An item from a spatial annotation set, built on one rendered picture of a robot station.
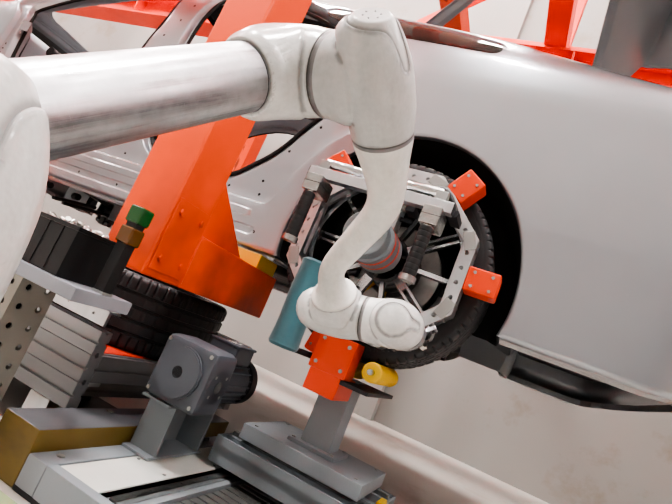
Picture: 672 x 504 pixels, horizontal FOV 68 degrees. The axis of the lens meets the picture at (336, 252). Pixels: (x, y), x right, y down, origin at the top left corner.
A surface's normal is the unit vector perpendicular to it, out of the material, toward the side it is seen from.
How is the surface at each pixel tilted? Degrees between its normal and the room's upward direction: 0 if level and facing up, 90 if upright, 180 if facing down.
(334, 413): 90
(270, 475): 90
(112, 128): 108
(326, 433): 90
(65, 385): 90
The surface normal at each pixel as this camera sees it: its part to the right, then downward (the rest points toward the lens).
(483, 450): -0.29, -0.29
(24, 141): 1.00, 0.06
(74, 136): 0.75, 0.62
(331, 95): -0.43, 0.60
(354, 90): -0.60, 0.58
